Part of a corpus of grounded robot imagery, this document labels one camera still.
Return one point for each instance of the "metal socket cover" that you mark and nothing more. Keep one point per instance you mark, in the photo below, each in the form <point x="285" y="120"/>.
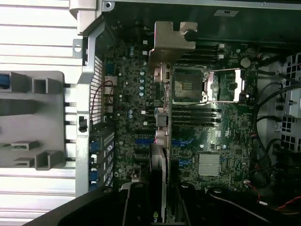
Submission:
<point x="238" y="82"/>

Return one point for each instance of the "teal rear port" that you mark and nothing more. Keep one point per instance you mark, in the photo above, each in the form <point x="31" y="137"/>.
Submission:
<point x="110" y="69"/>

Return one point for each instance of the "black RAM slot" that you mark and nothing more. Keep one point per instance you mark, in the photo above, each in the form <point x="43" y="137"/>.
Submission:
<point x="209" y="44"/>
<point x="200" y="60"/>
<point x="200" y="55"/>
<point x="195" y="118"/>
<point x="195" y="113"/>
<point x="195" y="108"/>
<point x="209" y="50"/>

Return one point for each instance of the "long black expansion slot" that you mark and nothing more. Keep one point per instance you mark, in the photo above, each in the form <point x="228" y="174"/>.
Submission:
<point x="143" y="131"/>

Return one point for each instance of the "silver rear port block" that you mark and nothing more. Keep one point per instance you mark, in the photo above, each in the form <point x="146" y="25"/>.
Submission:
<point x="110" y="80"/>

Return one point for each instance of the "green motherboard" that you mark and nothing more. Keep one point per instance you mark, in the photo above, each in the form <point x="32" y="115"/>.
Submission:
<point x="129" y="94"/>

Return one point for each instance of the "perforated metal disk cage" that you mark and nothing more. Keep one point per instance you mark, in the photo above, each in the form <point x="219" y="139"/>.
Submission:
<point x="291" y="103"/>

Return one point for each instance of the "CPU socket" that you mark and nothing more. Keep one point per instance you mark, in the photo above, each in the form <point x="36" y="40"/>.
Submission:
<point x="188" y="84"/>

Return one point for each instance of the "silver coin battery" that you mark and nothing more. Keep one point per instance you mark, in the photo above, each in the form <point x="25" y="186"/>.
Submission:
<point x="245" y="63"/>

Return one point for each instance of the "silver chipset heatsink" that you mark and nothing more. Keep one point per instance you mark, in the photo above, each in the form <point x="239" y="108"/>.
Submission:
<point x="209" y="164"/>

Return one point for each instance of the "open black PC case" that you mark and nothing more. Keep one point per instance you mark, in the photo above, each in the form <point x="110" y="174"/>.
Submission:
<point x="82" y="94"/>

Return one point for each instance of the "gray parts rack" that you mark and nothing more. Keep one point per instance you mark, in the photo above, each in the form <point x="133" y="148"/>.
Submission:
<point x="54" y="106"/>

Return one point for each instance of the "green RAM stick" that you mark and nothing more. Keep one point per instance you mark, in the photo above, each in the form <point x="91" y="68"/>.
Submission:
<point x="20" y="147"/>

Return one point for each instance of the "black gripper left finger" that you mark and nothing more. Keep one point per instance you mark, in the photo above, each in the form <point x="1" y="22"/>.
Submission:
<point x="137" y="207"/>

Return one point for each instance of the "blue expansion slot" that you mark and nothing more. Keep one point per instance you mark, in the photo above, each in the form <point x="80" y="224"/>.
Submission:
<point x="142" y="141"/>

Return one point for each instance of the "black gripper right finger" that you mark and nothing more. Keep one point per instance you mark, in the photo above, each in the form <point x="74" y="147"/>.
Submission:
<point x="195" y="207"/>

